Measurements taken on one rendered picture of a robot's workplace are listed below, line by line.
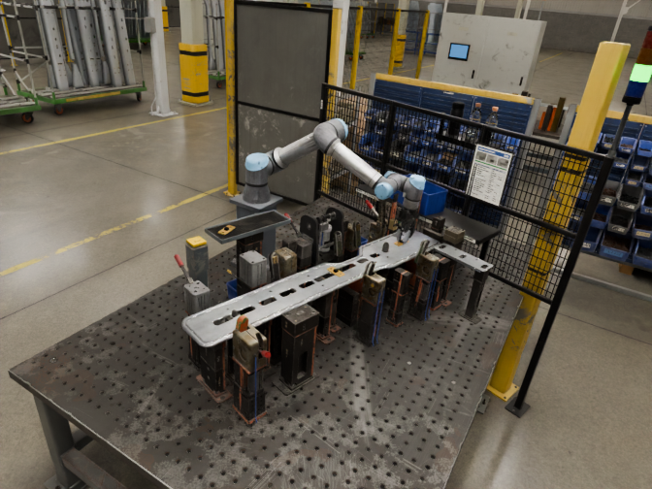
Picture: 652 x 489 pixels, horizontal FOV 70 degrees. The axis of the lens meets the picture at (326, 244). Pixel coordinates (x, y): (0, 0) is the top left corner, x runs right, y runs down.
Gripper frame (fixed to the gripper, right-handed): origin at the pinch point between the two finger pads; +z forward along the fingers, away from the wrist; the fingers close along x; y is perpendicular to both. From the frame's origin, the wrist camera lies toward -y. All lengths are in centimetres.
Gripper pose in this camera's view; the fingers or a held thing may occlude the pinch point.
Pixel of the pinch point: (402, 241)
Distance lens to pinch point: 239.9
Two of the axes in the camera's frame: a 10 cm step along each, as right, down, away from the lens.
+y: -6.5, 3.0, -6.9
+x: 7.4, 4.5, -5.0
